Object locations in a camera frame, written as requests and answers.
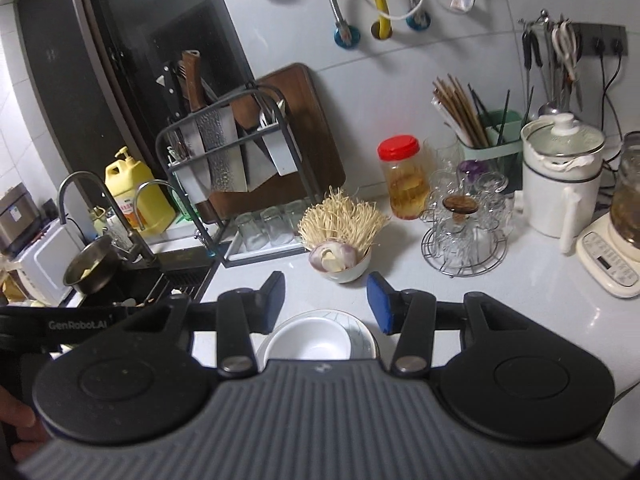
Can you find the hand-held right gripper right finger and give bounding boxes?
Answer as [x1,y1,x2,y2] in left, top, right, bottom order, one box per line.
[366,272,538,380]

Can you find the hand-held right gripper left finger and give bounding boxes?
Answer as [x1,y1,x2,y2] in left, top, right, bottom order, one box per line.
[120,271,287,380]

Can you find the floral ceramic plate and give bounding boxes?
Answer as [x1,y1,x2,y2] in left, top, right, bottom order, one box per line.
[254,309,379,361]

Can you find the person's left hand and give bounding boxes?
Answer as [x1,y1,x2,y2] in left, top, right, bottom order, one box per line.
[0,385,50,463]

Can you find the small white ceramic bowl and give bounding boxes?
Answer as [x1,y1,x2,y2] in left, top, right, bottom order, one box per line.
[308,247,372,284]

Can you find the black-framed drip tray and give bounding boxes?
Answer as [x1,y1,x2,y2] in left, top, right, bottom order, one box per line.
[219,236,314,269]

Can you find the steel saucepan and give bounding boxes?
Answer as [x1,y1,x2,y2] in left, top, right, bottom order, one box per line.
[62,233,124,296]

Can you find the white appliance box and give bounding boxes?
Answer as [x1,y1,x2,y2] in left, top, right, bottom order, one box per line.
[10,219,86,307]

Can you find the glass tumbler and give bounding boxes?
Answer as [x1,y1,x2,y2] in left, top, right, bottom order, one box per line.
[233,212,266,251]
[284,199,309,241]
[260,205,294,246]

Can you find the black kitchen sink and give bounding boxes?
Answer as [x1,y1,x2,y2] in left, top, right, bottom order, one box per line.
[64,254,217,311]

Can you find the tall steel faucet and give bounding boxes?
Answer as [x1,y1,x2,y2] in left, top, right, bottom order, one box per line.
[57,170,156,264]

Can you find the set of glass cups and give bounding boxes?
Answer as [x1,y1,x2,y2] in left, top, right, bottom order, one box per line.
[422,137,516,263]

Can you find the grey rice cooker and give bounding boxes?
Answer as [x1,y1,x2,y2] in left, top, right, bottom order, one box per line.
[0,182,44,256]

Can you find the red-lid plastic jar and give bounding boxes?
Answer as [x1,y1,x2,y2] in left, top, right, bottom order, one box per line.
[377,133,432,221]

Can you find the brown glass lid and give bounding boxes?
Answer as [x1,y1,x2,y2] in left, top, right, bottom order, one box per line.
[442,195,480,213]

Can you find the green bottle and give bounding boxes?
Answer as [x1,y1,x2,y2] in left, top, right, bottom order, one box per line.
[172,187,194,221]

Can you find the steel chef knife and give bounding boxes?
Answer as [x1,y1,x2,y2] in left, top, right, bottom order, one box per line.
[244,137,282,192]

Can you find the yellow detergent bottle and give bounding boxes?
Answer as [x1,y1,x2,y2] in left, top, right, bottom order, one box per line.
[103,145,177,235]

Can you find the black metal knife rack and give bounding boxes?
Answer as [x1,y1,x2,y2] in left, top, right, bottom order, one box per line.
[154,84,321,262]

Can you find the wooden cutting board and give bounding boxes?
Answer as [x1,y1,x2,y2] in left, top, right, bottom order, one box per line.
[207,62,347,224]

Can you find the small curved steel faucet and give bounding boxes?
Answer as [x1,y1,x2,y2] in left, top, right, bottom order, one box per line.
[134,179,221,259]

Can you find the white electric cooking pot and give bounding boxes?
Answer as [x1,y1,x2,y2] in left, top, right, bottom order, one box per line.
[519,112,607,254]

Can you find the bundle of wooden chopsticks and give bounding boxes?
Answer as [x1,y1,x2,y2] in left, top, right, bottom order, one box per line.
[432,73,494,149]

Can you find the black chopsticks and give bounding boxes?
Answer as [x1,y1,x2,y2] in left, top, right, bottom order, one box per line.
[467,83,511,147]

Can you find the cream kettle heating base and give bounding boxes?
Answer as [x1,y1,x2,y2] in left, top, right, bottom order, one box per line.
[575,212,640,300]

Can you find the dark window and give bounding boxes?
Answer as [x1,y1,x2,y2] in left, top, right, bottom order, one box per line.
[15,0,257,202]

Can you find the kitchen scissors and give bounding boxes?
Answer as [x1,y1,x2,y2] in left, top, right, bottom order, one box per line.
[551,19,584,111]

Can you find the hanging scissors and utensils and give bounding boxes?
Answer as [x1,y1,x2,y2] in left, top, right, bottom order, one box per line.
[518,8,584,117]

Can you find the wire cup rack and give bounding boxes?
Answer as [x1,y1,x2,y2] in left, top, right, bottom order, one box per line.
[420,230,509,279]

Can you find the wood-handled patterned cleaver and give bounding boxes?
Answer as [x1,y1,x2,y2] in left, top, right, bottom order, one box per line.
[180,49,249,194]

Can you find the black-handled knife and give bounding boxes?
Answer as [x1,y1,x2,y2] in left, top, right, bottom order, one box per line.
[155,62,187,116]

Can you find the black power cable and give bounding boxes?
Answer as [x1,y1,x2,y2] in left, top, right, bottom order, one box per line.
[595,39,613,131]
[602,39,627,133]

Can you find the black wall socket panel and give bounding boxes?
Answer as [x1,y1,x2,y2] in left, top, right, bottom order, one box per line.
[569,22,629,56]

